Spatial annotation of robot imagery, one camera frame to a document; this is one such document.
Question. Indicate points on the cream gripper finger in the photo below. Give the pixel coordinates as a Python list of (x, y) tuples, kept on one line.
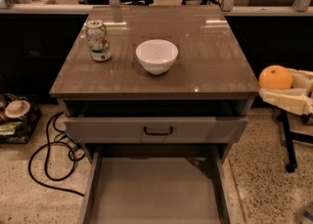
[(290, 100), (302, 79)]

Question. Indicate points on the orange fruit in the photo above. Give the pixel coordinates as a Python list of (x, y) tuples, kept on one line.
[(275, 77)]

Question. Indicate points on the grey drawer cabinet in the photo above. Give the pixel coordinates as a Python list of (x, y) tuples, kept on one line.
[(176, 85)]

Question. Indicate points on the grey open middle drawer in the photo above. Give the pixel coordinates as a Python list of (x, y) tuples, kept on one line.
[(156, 185)]

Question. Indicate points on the grey top drawer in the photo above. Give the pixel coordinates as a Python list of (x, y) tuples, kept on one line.
[(194, 122)]

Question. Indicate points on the black stand with wheel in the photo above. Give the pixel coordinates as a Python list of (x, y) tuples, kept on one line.
[(290, 137)]

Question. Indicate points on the white ceramic bowl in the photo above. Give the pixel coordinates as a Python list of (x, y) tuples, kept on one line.
[(156, 56)]

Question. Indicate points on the green white soda can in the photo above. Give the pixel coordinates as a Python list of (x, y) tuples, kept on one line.
[(98, 40)]

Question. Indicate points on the beige hat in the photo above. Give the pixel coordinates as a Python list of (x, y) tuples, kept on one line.
[(17, 109)]

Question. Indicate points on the black drawer handle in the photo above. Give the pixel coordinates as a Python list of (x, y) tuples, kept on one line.
[(153, 133)]

